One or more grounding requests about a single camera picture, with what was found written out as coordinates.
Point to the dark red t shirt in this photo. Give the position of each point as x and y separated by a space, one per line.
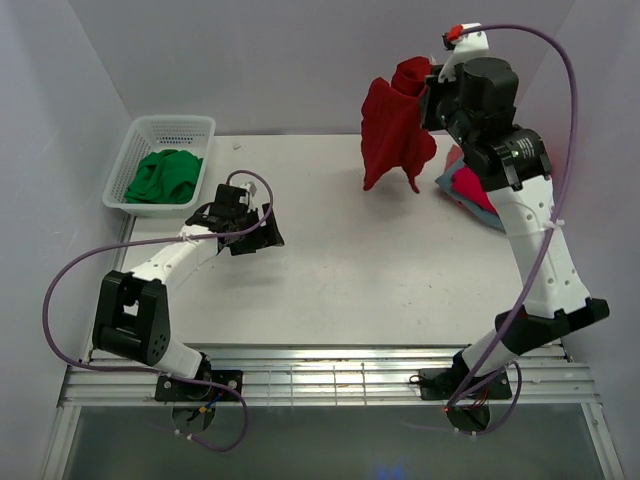
391 133

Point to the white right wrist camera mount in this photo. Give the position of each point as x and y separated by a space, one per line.
463 47

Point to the grey blue folded t shirt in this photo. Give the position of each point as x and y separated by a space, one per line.
455 161

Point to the green t shirt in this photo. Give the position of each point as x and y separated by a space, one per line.
166 177

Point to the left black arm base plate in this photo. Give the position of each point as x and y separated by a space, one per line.
168 389

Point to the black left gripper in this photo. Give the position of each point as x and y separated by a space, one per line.
264 236

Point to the pink folded t shirt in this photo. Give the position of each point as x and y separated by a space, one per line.
467 184

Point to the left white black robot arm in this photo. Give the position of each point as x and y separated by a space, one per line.
133 315

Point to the aluminium frame rails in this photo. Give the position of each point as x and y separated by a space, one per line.
348 306

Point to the white plastic basket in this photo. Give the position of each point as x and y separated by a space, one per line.
156 134

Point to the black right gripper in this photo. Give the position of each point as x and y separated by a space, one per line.
432 87

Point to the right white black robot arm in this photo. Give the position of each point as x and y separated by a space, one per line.
473 101

